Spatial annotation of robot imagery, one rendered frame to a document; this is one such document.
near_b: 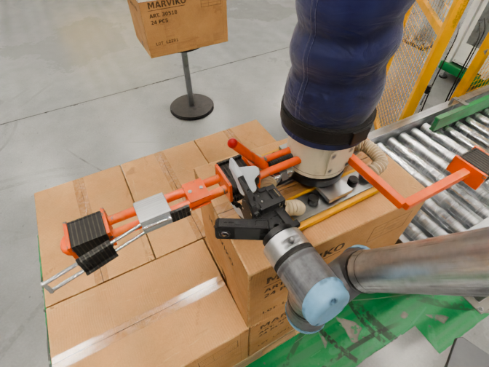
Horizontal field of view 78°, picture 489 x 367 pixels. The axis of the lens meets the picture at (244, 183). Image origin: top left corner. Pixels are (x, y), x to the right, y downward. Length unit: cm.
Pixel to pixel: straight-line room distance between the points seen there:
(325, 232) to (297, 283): 29
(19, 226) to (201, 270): 150
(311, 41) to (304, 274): 42
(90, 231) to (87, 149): 207
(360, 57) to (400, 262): 36
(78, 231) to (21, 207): 183
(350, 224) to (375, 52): 44
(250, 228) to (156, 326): 64
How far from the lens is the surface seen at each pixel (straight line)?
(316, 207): 85
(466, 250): 47
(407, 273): 55
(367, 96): 68
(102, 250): 67
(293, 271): 58
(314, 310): 57
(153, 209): 70
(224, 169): 75
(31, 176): 272
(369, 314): 183
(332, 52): 61
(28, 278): 216
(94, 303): 127
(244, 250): 78
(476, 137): 214
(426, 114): 206
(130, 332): 119
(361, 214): 90
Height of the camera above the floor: 163
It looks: 48 degrees down
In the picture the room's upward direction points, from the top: straight up
